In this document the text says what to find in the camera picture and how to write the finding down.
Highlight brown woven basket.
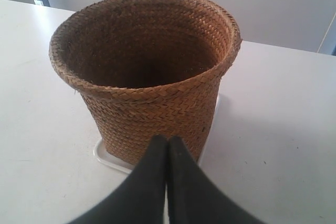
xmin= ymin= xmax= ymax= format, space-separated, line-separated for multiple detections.
xmin=49 ymin=0 xmax=242 ymax=165

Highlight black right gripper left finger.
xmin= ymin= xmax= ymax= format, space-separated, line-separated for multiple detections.
xmin=71 ymin=135 xmax=167 ymax=223

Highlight white rectangular plastic tray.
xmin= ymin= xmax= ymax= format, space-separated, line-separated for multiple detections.
xmin=93 ymin=94 xmax=221 ymax=175

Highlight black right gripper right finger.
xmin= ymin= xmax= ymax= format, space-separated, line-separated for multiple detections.
xmin=167 ymin=136 xmax=257 ymax=223

